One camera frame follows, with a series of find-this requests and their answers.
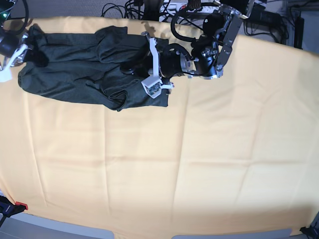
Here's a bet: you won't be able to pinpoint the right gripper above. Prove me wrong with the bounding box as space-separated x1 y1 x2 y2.
0 34 49 82

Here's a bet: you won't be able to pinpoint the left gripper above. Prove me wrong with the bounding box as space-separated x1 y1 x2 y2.
120 31 194 98

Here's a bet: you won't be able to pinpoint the dark green long-sleeve shirt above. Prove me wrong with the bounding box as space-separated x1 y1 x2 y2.
18 24 168 111

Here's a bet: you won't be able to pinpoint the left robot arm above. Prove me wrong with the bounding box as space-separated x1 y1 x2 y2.
120 0 254 99

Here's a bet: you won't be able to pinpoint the white power strip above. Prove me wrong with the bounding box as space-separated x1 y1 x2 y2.
160 1 219 15

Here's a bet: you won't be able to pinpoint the black power adapter box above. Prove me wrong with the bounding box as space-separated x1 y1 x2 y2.
245 9 282 28

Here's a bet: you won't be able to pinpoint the yellow table cloth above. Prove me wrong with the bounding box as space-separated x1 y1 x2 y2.
0 16 319 236

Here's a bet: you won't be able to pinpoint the red and black clamp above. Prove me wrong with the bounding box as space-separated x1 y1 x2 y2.
0 196 28 218

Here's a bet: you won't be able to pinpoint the black clamp right corner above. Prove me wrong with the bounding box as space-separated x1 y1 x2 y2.
300 226 319 239

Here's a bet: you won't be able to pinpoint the tangled black cables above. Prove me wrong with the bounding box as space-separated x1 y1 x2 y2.
101 0 150 20

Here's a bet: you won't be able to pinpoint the black upright post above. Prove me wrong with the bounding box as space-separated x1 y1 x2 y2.
294 14 305 49

